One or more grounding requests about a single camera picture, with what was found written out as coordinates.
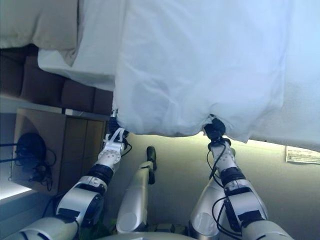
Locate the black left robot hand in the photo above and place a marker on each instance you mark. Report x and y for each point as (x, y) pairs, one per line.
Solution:
(113, 123)

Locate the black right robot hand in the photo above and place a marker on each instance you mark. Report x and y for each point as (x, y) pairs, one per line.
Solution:
(215, 131)

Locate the white duvet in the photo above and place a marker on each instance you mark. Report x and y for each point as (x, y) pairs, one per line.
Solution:
(212, 62)

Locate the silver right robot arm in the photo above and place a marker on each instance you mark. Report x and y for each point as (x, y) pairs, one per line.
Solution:
(240, 197)

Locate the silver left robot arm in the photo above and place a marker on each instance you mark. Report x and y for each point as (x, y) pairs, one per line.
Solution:
(82, 197)

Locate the brown upholstered bed base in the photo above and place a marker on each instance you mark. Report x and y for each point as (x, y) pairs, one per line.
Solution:
(50, 85)

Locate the brown upholstered bed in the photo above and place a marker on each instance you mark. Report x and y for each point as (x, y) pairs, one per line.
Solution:
(100, 37)

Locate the wooden nightstand with drawers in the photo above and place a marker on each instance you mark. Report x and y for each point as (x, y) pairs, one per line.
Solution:
(75, 150)

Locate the silver right robot leg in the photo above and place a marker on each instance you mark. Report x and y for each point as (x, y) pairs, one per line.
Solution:
(205, 210)

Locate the fringed pale rug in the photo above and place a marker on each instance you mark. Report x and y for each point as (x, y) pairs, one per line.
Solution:
(302, 155)

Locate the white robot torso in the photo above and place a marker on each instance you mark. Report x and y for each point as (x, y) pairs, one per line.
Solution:
(150, 236)

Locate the large beige pillow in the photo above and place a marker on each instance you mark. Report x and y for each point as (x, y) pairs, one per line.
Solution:
(37, 22)

